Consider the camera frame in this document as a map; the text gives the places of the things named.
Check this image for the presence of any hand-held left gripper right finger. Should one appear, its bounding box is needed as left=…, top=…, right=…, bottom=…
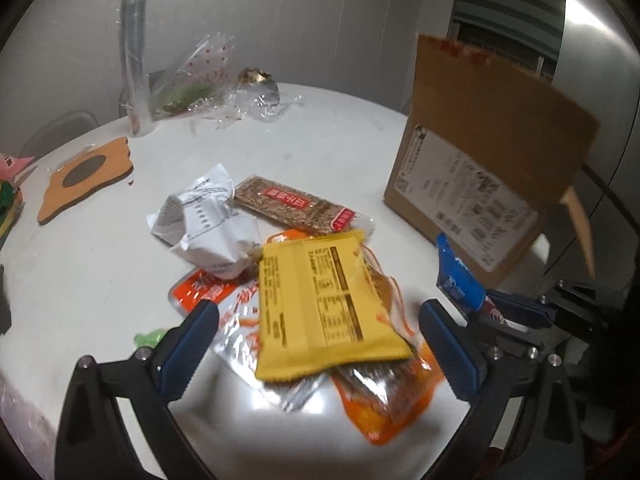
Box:
left=419, top=299, right=586, bottom=480

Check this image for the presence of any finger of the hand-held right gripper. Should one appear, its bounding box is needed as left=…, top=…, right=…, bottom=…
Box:
left=485, top=289, right=557, bottom=330
left=477, top=327, right=547, bottom=362

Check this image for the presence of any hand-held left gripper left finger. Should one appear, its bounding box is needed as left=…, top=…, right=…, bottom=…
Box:
left=54, top=300, right=221, bottom=480

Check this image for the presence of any blue snack packet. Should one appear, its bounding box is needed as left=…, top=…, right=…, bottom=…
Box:
left=436, top=234, right=506, bottom=327

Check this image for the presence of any orange duck foot packet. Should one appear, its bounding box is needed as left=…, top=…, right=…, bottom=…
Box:
left=265, top=229, right=446, bottom=447

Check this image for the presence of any brown cardboard box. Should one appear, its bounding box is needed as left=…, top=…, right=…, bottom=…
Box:
left=384, top=34, right=601, bottom=281

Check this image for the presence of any small green candy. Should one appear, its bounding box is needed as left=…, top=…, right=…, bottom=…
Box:
left=134, top=329, right=168, bottom=350

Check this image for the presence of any red and silver snack packet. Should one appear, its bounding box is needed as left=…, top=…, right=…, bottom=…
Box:
left=167, top=267, right=331, bottom=413

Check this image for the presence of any white crumpled snack packet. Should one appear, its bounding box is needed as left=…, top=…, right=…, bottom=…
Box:
left=146, top=163, right=263, bottom=281

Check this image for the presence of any brown cereal bar packet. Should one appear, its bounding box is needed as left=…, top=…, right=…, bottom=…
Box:
left=232, top=175, right=376, bottom=238

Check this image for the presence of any black object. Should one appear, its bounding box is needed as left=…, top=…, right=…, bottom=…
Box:
left=0, top=265, right=12, bottom=334

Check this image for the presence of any crumpled clear wrap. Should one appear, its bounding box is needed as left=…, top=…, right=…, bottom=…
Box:
left=190, top=80, right=305, bottom=130

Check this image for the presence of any pink snack bag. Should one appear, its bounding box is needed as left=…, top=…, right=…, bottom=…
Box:
left=0, top=154, right=36, bottom=180

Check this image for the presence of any grey chair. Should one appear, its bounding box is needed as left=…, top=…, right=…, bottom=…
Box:
left=19, top=109, right=100, bottom=158

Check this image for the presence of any clear red-dotted plastic bag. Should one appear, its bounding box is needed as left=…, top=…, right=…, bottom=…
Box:
left=147, top=32, right=238, bottom=121

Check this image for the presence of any gold foil wrapper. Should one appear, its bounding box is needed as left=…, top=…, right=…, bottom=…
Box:
left=237, top=66, right=280, bottom=106

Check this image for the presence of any striped window blind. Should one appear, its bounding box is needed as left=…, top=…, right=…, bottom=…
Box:
left=452, top=0, right=567, bottom=63

